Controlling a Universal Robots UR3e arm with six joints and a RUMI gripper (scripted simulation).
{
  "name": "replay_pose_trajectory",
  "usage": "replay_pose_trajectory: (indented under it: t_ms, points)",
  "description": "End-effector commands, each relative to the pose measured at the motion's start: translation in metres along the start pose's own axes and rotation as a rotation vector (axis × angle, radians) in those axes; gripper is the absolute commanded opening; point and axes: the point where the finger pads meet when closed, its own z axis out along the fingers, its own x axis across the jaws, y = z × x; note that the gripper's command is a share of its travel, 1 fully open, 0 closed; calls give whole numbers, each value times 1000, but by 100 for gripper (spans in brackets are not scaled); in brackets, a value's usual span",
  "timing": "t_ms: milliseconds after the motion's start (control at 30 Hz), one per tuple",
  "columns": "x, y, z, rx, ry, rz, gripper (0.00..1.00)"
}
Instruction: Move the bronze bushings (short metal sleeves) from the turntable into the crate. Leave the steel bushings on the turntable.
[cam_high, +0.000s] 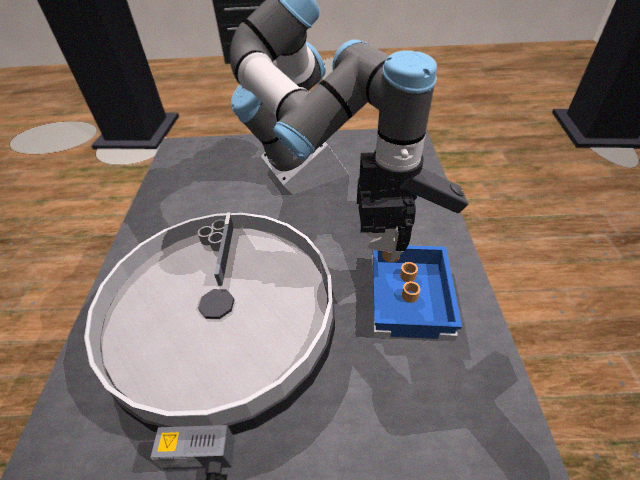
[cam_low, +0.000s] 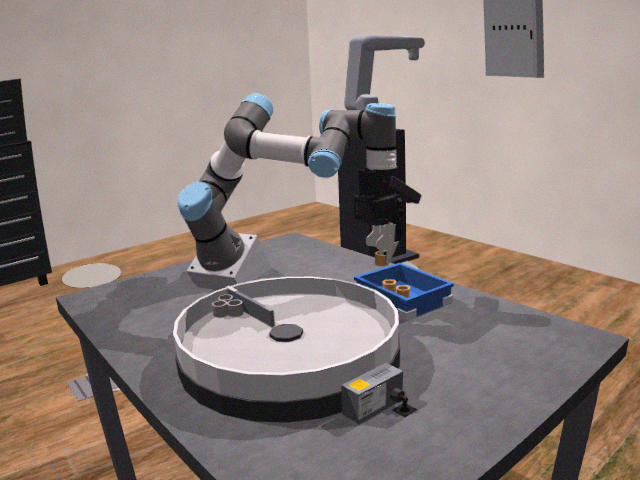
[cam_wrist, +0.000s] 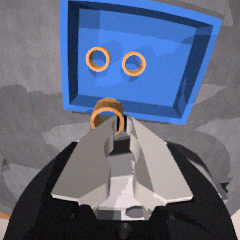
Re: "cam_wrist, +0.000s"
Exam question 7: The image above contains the bronze bushing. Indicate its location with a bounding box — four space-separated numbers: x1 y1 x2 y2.
86 47 111 71
90 98 124 136
122 51 145 76

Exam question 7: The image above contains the blue open-top crate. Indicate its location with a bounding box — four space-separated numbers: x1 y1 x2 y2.
60 0 222 125

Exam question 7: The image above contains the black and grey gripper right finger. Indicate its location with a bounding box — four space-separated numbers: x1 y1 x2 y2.
124 114 238 240

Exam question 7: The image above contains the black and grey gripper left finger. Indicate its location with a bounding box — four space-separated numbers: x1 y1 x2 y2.
3 114 120 240

